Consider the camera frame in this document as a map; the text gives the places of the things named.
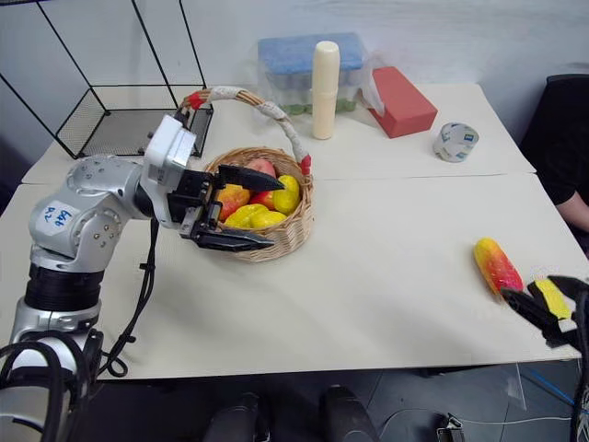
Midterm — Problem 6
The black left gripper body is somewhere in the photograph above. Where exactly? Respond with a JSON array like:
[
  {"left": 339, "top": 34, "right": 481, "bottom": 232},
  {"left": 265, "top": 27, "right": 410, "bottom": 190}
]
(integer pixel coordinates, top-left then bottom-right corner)
[{"left": 167, "top": 168, "right": 226, "bottom": 245}]

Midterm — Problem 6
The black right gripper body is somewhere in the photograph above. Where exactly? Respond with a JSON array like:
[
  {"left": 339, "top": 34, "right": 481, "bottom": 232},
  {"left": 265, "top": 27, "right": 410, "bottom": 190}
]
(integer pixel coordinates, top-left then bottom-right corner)
[{"left": 544, "top": 317, "right": 589, "bottom": 350}]

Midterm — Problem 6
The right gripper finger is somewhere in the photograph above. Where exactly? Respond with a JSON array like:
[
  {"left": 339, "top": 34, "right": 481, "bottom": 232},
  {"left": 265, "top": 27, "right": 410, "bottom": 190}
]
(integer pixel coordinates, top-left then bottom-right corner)
[
  {"left": 500, "top": 287, "right": 561, "bottom": 338},
  {"left": 546, "top": 274, "right": 589, "bottom": 306}
]

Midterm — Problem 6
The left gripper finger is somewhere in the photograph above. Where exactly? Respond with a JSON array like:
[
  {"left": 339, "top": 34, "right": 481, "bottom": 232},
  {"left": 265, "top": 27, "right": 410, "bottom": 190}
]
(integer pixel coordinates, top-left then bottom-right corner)
[
  {"left": 189, "top": 222, "right": 276, "bottom": 253},
  {"left": 216, "top": 164, "right": 287, "bottom": 192}
]

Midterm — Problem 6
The small yellow toy fruit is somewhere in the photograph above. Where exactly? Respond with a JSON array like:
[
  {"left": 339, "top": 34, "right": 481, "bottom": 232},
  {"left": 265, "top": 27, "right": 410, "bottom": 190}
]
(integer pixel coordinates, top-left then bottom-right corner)
[{"left": 527, "top": 277, "right": 574, "bottom": 321}]

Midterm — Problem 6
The pale red toy apple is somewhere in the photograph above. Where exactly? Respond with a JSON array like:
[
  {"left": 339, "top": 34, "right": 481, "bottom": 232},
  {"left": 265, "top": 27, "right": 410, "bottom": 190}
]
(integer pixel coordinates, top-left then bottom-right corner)
[{"left": 243, "top": 157, "right": 278, "bottom": 180}]

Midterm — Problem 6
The small red toy fruit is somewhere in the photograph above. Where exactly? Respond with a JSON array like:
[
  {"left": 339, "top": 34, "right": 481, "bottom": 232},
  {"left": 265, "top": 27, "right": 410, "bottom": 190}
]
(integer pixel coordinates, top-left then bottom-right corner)
[{"left": 249, "top": 190, "right": 277, "bottom": 212}]

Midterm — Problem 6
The orange yellow toy peach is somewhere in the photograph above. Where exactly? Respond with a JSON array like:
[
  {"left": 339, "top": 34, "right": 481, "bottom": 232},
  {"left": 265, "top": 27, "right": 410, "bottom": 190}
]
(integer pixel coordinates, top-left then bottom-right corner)
[{"left": 215, "top": 182, "right": 252, "bottom": 223}]

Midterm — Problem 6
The yellow ridged toy fruit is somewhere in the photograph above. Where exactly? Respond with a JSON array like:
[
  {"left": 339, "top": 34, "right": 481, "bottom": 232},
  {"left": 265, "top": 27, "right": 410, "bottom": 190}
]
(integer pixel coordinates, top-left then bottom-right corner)
[
  {"left": 250, "top": 210, "right": 289, "bottom": 230},
  {"left": 224, "top": 204, "right": 271, "bottom": 229}
]

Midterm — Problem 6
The yellow toy lemon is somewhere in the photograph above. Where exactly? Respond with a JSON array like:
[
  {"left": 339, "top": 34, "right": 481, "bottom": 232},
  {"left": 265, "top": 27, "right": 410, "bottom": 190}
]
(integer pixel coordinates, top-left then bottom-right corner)
[{"left": 271, "top": 174, "right": 302, "bottom": 216}]

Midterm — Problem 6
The red yellow toy mango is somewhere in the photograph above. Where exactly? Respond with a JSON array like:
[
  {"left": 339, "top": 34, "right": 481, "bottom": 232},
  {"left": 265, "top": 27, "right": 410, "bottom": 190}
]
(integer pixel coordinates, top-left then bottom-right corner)
[{"left": 473, "top": 237, "right": 525, "bottom": 298}]

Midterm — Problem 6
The cream cylindrical bottle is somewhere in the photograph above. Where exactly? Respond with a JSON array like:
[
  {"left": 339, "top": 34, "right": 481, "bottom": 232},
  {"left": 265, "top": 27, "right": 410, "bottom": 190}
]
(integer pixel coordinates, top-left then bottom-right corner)
[{"left": 311, "top": 40, "right": 342, "bottom": 141}]

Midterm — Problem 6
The clear box with blue lid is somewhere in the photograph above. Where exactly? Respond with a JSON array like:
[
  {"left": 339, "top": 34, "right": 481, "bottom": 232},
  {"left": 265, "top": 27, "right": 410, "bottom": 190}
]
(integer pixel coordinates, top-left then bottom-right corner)
[{"left": 256, "top": 31, "right": 371, "bottom": 116}]

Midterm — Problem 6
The white handwritten label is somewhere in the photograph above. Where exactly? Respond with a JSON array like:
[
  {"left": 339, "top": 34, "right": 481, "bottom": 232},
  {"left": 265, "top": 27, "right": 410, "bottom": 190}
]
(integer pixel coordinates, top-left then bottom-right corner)
[{"left": 41, "top": 201, "right": 82, "bottom": 236}]

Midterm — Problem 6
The clear plastic bag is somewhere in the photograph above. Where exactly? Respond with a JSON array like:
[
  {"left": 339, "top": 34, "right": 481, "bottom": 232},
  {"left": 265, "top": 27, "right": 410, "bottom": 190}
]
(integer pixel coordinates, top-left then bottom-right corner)
[{"left": 356, "top": 52, "right": 387, "bottom": 116}]

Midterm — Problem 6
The person in black shirt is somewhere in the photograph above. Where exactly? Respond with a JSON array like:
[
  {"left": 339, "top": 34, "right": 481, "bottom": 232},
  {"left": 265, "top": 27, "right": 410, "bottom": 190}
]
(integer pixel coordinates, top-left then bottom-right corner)
[{"left": 518, "top": 73, "right": 589, "bottom": 221}]

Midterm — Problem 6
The red rectangular box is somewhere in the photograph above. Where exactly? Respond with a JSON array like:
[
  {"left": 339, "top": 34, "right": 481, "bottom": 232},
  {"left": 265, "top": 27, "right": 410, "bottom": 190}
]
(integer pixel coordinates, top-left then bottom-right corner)
[{"left": 367, "top": 65, "right": 439, "bottom": 140}]

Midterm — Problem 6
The dark rounded shape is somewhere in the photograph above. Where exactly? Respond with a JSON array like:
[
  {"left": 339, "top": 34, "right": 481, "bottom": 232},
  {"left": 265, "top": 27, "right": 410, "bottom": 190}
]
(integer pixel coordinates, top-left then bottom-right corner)
[{"left": 202, "top": 390, "right": 272, "bottom": 442}]

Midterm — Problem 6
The clear packing tape roll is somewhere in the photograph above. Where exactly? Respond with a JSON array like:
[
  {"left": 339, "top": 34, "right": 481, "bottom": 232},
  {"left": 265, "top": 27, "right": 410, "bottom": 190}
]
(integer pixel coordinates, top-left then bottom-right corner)
[{"left": 432, "top": 122, "right": 480, "bottom": 165}]

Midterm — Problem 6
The blue floor cable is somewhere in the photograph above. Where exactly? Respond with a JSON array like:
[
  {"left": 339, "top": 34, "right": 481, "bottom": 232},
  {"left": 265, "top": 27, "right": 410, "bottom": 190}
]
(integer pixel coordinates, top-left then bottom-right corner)
[{"left": 531, "top": 366, "right": 577, "bottom": 407}]

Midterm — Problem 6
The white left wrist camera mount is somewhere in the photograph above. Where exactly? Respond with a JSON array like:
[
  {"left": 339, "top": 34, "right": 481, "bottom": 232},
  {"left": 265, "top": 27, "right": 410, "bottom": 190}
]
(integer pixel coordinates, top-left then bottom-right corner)
[{"left": 139, "top": 114, "right": 199, "bottom": 234}]

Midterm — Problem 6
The wicker basket with handle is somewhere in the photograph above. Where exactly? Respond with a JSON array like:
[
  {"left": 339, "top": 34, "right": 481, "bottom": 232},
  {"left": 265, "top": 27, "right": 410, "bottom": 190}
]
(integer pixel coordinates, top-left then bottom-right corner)
[{"left": 177, "top": 85, "right": 317, "bottom": 264}]

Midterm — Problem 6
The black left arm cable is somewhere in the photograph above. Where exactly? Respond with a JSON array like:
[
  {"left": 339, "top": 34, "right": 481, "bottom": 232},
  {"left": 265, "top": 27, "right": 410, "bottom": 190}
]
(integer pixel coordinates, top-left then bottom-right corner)
[{"left": 98, "top": 217, "right": 161, "bottom": 378}]

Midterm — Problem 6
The white floor cable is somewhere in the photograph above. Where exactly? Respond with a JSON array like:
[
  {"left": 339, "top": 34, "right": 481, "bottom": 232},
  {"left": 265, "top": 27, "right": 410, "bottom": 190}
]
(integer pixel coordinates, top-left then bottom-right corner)
[{"left": 380, "top": 407, "right": 572, "bottom": 432}]

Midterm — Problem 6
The black wire mesh rack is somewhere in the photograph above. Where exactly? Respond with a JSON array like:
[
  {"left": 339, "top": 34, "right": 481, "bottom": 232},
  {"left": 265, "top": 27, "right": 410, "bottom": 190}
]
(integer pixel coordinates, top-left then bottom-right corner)
[{"left": 0, "top": 0, "right": 215, "bottom": 161}]

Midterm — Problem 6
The black cable bundle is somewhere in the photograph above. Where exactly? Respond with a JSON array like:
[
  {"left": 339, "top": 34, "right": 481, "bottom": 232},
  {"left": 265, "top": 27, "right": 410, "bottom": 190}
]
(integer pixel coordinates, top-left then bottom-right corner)
[{"left": 0, "top": 328, "right": 106, "bottom": 442}]

